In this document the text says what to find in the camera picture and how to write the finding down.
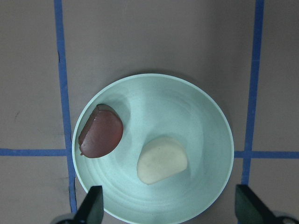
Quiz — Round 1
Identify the white steamed bun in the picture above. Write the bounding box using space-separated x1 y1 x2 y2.
136 137 188 185

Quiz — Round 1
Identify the brown bun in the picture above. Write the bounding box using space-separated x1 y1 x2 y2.
78 104 123 158

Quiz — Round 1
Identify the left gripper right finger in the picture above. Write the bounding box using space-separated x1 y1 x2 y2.
235 184 280 224

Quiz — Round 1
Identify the light green plate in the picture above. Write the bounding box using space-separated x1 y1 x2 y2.
72 74 234 224

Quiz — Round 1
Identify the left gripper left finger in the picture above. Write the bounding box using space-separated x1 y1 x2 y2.
73 186 104 224

